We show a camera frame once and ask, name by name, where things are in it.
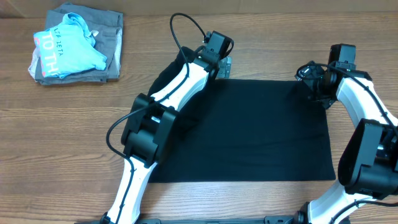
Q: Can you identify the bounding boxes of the black t-shirt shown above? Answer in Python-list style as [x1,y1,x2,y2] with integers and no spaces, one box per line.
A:
[146,46,336,184]

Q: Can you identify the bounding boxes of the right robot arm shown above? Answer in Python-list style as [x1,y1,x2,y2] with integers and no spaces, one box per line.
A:
[291,61,397,223]

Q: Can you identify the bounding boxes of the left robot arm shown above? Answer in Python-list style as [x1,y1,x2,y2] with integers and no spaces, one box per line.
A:
[99,45,231,223]

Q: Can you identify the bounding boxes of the grey folded garment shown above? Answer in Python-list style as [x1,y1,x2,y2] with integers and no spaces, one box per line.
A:
[28,2,123,85]

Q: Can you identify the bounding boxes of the light blue printed shirt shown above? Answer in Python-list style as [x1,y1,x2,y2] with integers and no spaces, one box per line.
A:
[34,12,107,78]

